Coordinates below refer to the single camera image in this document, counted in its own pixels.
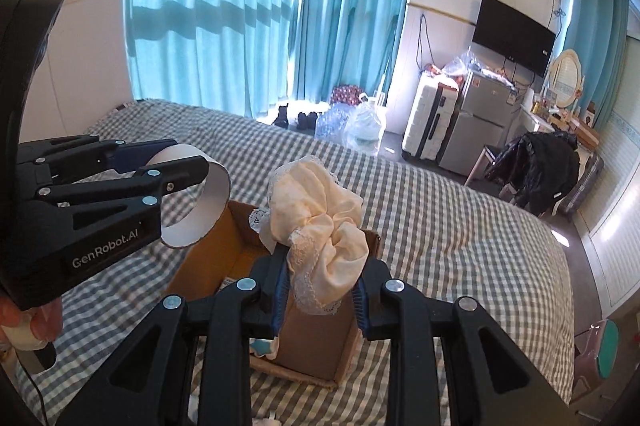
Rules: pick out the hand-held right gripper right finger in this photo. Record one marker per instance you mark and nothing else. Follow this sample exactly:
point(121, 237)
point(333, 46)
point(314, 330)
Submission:
point(361, 301)

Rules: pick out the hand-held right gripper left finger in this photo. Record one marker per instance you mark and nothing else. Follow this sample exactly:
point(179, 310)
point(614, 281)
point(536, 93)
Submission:
point(278, 291)

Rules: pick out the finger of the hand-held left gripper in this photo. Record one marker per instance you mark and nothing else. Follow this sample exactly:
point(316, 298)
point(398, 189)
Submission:
point(180, 176)
point(135, 153)

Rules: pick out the white paper tape roll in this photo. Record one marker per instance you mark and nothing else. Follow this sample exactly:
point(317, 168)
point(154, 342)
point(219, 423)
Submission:
point(220, 201)

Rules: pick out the brown cardboard box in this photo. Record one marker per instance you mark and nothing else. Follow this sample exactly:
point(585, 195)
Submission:
point(315, 346)

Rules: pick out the cream lace cloth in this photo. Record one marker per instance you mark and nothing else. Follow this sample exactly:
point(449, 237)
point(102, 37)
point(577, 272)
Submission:
point(315, 216)

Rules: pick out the person's left hand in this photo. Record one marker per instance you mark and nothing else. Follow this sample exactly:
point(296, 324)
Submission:
point(30, 316)

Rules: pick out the grey checkered bed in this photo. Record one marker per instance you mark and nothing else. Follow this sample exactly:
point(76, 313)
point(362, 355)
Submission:
point(450, 226)

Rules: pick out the black shoe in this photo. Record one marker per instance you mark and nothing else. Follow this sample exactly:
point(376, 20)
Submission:
point(281, 117)
point(307, 121)

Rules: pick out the pack of water bottles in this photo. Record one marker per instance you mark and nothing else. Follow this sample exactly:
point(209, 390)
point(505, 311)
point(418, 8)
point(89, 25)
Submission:
point(332, 121)

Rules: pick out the teal window curtain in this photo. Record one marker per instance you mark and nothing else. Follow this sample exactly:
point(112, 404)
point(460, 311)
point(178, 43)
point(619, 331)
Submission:
point(210, 6)
point(355, 6)

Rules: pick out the large clear water jug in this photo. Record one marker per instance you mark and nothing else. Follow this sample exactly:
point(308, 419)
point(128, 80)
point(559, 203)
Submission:
point(367, 126)

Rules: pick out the red floral bag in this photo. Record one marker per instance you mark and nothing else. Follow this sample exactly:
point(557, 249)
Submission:
point(346, 95)

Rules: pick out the white suitcase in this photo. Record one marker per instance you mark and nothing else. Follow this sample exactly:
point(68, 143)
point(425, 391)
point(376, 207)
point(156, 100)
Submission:
point(425, 121)

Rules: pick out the silver small fridge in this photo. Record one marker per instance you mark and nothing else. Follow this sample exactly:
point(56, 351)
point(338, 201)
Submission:
point(480, 126)

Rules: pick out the black jacket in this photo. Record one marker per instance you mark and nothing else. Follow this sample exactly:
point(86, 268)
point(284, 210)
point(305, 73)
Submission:
point(545, 166)

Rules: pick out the pink and teal stool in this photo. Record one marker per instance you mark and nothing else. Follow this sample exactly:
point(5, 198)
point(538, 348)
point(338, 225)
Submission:
point(602, 346)

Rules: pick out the white dressing table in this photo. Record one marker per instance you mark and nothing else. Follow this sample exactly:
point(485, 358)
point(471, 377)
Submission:
point(535, 121)

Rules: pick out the grey suitcase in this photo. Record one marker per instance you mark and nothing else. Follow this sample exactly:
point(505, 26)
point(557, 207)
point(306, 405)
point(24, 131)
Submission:
point(585, 186)

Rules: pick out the clear plastic bags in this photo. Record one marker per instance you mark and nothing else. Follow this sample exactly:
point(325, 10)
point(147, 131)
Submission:
point(467, 63)

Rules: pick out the brown wooden box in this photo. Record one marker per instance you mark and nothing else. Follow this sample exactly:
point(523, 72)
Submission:
point(586, 131)

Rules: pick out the oval white vanity mirror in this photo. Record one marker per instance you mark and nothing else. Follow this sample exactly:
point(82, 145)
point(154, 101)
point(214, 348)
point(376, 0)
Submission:
point(566, 81)

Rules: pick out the narrow teal curtain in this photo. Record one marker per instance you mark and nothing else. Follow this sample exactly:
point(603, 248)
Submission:
point(595, 6)

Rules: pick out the black wall television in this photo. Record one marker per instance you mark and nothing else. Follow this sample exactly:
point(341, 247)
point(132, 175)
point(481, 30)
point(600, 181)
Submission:
point(512, 36)

